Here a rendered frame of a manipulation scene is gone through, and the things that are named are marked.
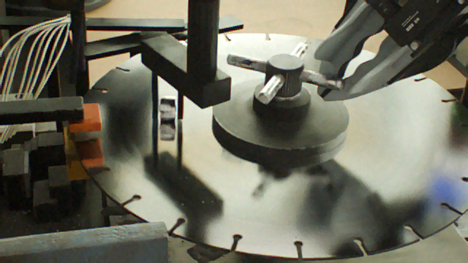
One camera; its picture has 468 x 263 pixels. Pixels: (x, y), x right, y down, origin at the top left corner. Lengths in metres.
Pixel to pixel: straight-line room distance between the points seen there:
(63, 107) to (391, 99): 0.28
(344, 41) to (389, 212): 0.13
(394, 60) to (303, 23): 0.73
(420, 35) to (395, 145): 0.12
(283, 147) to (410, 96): 0.16
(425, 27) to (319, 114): 0.14
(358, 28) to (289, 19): 0.72
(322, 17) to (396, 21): 0.81
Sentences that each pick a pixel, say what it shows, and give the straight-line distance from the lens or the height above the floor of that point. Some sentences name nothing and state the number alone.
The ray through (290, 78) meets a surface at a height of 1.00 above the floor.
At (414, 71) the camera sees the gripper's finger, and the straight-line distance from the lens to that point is 0.56.
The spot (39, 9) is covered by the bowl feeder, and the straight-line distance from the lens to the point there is 1.24.
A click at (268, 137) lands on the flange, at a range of 0.56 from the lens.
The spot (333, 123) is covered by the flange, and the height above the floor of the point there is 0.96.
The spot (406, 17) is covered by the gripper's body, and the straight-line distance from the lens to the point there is 0.49.
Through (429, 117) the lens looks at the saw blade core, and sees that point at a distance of 0.64.
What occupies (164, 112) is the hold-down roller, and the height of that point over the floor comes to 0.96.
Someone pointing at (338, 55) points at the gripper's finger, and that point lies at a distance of 0.57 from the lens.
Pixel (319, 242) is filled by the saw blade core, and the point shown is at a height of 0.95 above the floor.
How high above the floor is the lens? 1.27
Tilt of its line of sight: 32 degrees down
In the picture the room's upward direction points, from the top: 4 degrees clockwise
